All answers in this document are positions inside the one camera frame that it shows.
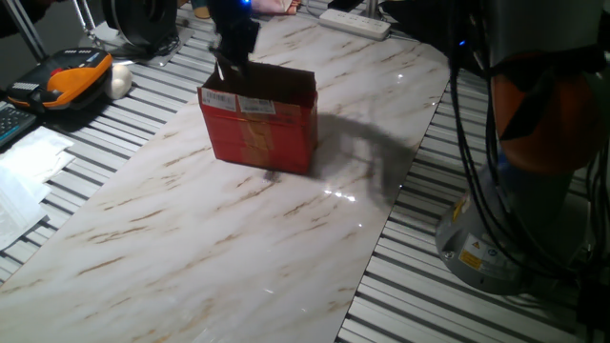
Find orange and black teach pendant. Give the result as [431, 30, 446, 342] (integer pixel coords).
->
[5, 47, 114, 113]

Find white rounded object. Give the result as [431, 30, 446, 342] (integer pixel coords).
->
[104, 63, 134, 101]

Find white power strip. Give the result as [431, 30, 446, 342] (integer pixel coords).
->
[317, 8, 393, 42]

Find red cardboard box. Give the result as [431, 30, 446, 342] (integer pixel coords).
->
[196, 50, 320, 176]

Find black computer keyboard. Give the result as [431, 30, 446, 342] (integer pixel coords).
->
[0, 100, 38, 149]

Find white paper sheets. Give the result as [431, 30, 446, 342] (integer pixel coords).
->
[0, 164, 52, 252]
[0, 125, 77, 187]

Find teal cup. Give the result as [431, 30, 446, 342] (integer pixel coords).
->
[190, 0, 214, 20]

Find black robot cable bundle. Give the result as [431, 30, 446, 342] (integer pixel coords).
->
[445, 0, 538, 282]

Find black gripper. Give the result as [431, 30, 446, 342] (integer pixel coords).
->
[208, 0, 262, 77]

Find black round device on plate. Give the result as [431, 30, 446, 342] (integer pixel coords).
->
[90, 0, 196, 69]

